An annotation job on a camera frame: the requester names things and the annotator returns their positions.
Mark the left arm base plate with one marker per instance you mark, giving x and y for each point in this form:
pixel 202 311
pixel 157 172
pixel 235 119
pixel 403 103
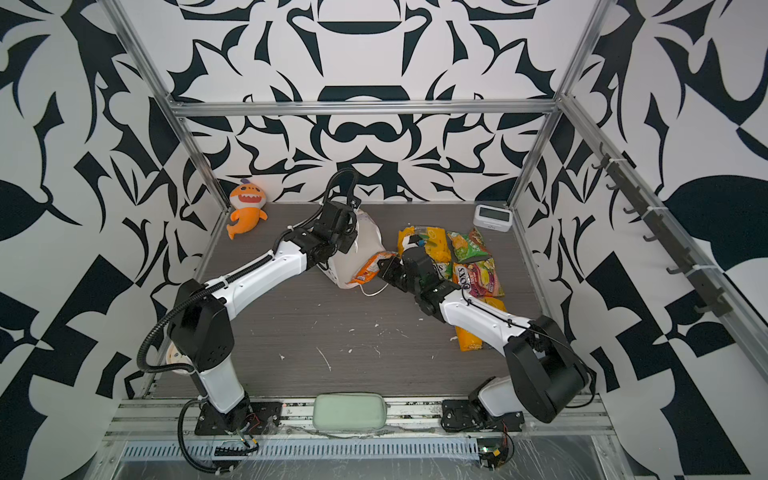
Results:
pixel 255 418

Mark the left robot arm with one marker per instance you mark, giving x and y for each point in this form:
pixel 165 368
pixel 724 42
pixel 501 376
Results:
pixel 199 324

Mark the orange pink Fox's candy packet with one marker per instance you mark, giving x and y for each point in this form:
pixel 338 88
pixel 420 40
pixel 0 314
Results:
pixel 479 278

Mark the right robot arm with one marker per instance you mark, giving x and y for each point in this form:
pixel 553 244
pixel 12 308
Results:
pixel 544 373

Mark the white cable duct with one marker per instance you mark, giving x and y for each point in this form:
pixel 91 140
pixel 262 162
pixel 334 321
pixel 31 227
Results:
pixel 315 449

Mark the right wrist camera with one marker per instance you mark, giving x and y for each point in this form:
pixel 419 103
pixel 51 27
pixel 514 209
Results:
pixel 411 241

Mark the green pouch case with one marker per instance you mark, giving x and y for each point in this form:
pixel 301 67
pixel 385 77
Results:
pixel 349 412

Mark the patterned paper gift bag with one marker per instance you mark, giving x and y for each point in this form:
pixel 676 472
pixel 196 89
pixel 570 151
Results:
pixel 341 267

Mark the small green orange snack packet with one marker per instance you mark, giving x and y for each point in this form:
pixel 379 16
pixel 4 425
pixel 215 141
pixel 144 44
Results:
pixel 469 247

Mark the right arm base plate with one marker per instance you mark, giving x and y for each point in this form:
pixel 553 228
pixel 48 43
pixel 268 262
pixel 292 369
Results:
pixel 470 416

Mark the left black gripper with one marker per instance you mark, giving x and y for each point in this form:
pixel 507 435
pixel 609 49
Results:
pixel 351 236

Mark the yellow snack packet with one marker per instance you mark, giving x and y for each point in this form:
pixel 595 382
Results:
pixel 468 341
pixel 436 245

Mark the white digital clock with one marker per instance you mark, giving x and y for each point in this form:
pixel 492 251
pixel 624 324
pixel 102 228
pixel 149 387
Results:
pixel 493 218

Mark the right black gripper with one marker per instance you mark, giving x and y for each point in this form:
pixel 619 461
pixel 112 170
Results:
pixel 391 273

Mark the green Fox's candy packet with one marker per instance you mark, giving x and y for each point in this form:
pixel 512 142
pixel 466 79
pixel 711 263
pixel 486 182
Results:
pixel 445 270

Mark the orange shark plush toy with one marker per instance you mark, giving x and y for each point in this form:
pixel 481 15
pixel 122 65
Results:
pixel 247 201

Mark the black wall hook rack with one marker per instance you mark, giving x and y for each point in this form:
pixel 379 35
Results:
pixel 663 230

